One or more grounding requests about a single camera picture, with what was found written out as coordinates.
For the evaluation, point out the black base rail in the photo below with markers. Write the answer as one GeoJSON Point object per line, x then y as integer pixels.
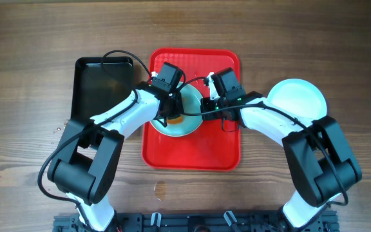
{"type": "Point", "coordinates": [252, 221]}

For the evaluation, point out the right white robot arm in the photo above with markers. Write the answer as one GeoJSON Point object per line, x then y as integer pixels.
{"type": "Point", "coordinates": [294, 114]}

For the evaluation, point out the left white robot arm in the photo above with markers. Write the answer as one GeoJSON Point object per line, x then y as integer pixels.
{"type": "Point", "coordinates": [85, 162]}

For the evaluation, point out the red plastic tray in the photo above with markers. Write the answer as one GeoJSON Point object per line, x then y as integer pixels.
{"type": "Point", "coordinates": [214, 145]}

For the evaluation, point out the black water basin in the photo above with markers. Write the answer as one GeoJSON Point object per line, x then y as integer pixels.
{"type": "Point", "coordinates": [99, 87]}

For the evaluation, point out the light blue plate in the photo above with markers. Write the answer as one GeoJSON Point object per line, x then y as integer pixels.
{"type": "Point", "coordinates": [191, 102]}
{"type": "Point", "coordinates": [299, 97]}

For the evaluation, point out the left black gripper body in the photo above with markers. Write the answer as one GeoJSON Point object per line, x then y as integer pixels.
{"type": "Point", "coordinates": [175, 107]}

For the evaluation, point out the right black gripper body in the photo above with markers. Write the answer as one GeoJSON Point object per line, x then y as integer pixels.
{"type": "Point", "coordinates": [214, 109]}

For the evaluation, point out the orange green sponge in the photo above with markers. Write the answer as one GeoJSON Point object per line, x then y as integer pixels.
{"type": "Point", "coordinates": [175, 120]}

